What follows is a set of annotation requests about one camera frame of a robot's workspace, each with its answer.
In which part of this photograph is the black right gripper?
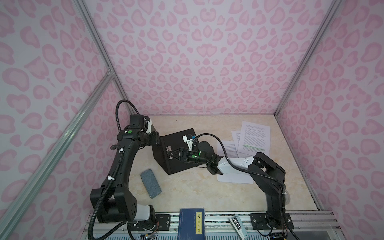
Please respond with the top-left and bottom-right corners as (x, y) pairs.
(168, 148), (210, 164)

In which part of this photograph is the teal folder with black inside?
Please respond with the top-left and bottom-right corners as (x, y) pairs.
(150, 128), (208, 175)

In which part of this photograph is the printed paper sheet top highlighted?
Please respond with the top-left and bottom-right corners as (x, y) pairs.
(238, 121), (271, 156)

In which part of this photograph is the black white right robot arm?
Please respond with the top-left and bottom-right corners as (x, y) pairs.
(168, 141), (287, 229)

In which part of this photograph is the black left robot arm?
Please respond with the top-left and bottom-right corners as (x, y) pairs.
(90, 115), (160, 226)

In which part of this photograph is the grey sponge eraser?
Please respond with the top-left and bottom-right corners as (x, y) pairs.
(141, 169), (162, 199)

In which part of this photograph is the printed paper sheet bottom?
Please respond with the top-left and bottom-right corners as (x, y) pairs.
(217, 141), (254, 184)

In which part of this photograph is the blue book yellow label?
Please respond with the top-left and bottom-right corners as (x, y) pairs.
(177, 208), (205, 240)

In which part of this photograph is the white tape roll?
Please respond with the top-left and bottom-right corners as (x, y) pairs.
(282, 189), (291, 207)

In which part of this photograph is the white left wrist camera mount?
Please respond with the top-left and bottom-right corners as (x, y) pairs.
(183, 134), (197, 152)

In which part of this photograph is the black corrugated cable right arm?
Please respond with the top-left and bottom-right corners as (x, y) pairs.
(191, 132), (286, 193)

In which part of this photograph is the white clip on rail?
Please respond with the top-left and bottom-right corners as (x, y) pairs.
(229, 214), (248, 240)

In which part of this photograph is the aluminium frame post left rear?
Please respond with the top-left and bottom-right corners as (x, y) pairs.
(74, 0), (129, 100)

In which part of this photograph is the aluminium frame post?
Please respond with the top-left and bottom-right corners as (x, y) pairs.
(74, 0), (129, 100)
(274, 0), (344, 119)

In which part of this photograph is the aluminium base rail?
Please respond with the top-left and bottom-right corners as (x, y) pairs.
(80, 210), (340, 240)

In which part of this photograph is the aluminium diagonal frame bar left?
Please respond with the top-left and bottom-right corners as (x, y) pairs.
(1, 73), (115, 240)

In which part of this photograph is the aluminium frame post right rear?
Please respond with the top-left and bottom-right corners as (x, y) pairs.
(274, 0), (344, 119)

